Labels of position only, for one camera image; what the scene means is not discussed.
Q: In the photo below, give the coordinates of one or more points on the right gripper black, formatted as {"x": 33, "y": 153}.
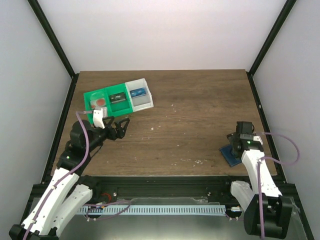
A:
{"x": 233, "y": 147}

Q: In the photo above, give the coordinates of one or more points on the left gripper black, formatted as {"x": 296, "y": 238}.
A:
{"x": 111, "y": 130}

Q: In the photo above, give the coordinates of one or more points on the blue card holder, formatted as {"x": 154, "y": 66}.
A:
{"x": 228, "y": 155}

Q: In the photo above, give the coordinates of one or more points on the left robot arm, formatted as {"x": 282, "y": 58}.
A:
{"x": 68, "y": 189}

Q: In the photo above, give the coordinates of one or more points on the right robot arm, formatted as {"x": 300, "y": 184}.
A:
{"x": 267, "y": 212}

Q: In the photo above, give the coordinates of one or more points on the red white card stack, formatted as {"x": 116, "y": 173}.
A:
{"x": 98, "y": 103}

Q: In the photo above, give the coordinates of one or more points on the black card stack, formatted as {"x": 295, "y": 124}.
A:
{"x": 117, "y": 98}

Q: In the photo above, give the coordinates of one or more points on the blue card stack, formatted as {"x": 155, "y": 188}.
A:
{"x": 138, "y": 92}

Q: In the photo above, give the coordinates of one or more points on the middle green bin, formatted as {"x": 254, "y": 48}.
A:
{"x": 123, "y": 108}

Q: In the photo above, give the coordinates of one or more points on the green bin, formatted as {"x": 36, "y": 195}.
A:
{"x": 95, "y": 94}
{"x": 123, "y": 108}

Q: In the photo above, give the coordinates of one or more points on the left green bin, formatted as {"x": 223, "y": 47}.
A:
{"x": 95, "y": 94}

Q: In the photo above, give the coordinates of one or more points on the white bin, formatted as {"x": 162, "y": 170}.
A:
{"x": 139, "y": 103}

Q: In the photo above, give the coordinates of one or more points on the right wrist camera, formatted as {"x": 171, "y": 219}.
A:
{"x": 247, "y": 143}

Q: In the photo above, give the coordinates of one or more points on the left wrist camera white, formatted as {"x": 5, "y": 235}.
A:
{"x": 99, "y": 114}

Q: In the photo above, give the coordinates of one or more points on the black aluminium frame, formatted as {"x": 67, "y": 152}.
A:
{"x": 162, "y": 186}

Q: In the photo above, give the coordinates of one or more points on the light blue cable duct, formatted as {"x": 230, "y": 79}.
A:
{"x": 152, "y": 210}

